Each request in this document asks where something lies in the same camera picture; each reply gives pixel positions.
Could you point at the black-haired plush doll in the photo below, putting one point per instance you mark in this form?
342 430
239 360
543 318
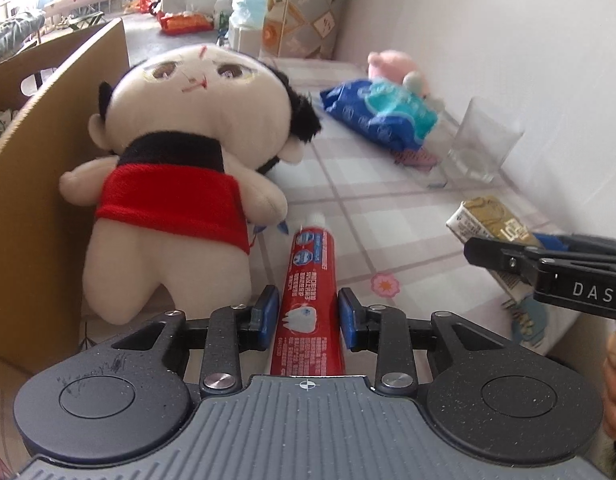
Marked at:
187 125

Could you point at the white box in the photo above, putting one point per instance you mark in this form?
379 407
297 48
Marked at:
245 39

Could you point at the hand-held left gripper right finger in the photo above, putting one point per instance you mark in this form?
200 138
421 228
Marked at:
347 317

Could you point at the pink plush toy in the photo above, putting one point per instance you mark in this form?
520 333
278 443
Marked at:
393 65

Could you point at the checked printed tablecloth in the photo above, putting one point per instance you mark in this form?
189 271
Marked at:
368 220

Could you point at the small pink ribbed object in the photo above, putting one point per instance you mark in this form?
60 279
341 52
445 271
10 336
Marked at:
413 157

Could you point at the white plastic bag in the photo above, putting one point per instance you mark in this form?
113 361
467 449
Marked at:
222 10

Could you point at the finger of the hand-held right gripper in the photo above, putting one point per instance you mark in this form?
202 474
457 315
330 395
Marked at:
498 252
598 247

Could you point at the bed with grey blanket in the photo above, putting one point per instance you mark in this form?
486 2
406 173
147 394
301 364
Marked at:
12 35

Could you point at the blue wet wipes pack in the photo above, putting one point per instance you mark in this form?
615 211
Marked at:
378 110

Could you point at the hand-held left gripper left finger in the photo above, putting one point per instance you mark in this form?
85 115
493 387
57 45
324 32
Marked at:
269 310

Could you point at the gold and white carton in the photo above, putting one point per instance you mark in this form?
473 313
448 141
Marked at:
488 215

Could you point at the rolled floral printed mat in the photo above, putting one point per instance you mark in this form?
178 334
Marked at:
308 5

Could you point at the clear drinking glass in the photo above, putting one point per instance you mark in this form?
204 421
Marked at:
480 145

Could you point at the cardboard box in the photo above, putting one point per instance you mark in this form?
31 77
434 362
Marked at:
32 185

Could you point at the red toothpaste tube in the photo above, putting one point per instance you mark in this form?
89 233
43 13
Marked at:
310 280

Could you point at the red snack bag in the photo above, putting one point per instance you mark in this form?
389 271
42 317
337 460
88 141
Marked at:
185 22

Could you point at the folding table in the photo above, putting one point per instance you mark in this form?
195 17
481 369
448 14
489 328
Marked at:
87 0

